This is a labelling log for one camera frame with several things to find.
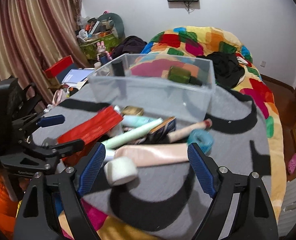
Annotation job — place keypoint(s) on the grey black blanket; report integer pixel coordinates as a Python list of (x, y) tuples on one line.
[(166, 199)]

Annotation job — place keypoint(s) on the white bandage roll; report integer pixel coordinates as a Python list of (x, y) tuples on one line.
[(120, 171)]

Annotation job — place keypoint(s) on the red box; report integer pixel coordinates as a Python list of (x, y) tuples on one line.
[(59, 67)]

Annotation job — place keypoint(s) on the blue card box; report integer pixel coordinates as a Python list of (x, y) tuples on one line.
[(158, 132)]

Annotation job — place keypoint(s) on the green glass jar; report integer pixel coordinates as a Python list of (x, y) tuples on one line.
[(180, 75)]

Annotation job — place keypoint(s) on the red pouch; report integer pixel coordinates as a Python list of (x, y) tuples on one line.
[(90, 132)]

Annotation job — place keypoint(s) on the pink rabbit toy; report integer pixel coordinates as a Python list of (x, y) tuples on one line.
[(103, 56)]

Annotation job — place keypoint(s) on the light teal bottle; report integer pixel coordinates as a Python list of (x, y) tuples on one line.
[(136, 120)]

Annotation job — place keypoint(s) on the clear plastic storage box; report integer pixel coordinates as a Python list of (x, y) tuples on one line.
[(141, 80)]

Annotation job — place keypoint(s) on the pink striped curtain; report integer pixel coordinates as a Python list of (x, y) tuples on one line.
[(34, 35)]

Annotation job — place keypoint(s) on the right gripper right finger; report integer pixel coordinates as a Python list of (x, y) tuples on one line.
[(254, 217)]

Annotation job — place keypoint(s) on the pink slipper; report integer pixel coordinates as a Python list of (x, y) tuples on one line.
[(291, 166)]

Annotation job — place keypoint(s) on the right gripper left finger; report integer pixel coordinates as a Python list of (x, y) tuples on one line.
[(37, 217)]

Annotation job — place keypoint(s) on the gold tin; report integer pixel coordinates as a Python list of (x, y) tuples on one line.
[(133, 110)]

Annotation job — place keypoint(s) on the teal tape roll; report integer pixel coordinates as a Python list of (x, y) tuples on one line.
[(203, 138)]

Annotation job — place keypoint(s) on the pink red-capped tube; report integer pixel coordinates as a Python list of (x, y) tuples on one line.
[(184, 132)]

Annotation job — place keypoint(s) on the dark purple clothing pile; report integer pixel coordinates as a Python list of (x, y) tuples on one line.
[(130, 45)]

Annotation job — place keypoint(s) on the grey neck pillow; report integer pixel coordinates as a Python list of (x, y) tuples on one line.
[(115, 22)]

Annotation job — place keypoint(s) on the mint green tube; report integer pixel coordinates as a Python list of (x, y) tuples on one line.
[(132, 135)]

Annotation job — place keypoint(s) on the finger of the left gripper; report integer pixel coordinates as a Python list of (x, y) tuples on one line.
[(51, 120)]

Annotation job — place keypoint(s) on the large pink cosmetic tube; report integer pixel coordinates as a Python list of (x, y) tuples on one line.
[(154, 155)]

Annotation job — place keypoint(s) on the white notebook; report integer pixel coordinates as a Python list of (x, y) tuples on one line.
[(77, 75)]

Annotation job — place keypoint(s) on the black clothing on bed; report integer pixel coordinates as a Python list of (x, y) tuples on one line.
[(227, 70)]

